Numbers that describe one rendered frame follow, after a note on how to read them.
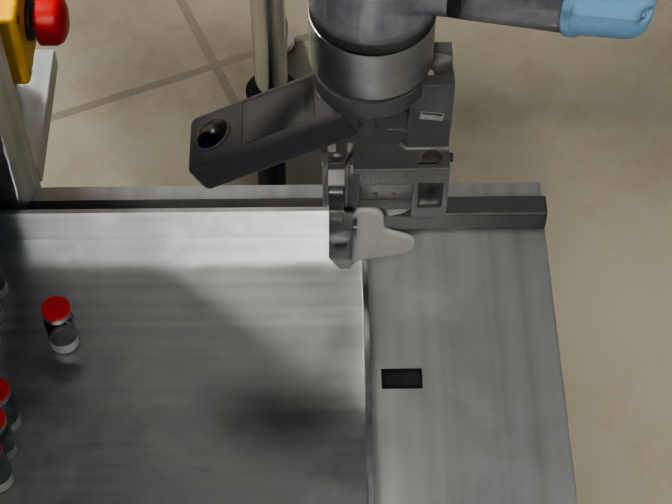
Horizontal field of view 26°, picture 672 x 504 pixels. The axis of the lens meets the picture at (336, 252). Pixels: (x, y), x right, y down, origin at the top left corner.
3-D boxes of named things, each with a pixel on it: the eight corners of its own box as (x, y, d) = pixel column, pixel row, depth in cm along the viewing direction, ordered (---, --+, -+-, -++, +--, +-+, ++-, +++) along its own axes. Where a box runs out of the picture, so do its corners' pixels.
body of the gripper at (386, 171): (444, 228, 96) (457, 107, 86) (314, 229, 96) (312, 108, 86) (438, 139, 101) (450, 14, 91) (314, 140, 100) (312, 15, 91)
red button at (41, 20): (19, 57, 111) (9, 19, 107) (25, 19, 113) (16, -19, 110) (69, 56, 111) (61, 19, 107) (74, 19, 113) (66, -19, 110)
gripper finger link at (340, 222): (351, 275, 99) (353, 196, 92) (329, 276, 99) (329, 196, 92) (350, 220, 102) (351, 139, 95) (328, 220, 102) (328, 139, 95)
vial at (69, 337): (48, 355, 106) (38, 322, 103) (51, 329, 107) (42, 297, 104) (78, 354, 106) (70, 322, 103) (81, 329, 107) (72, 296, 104)
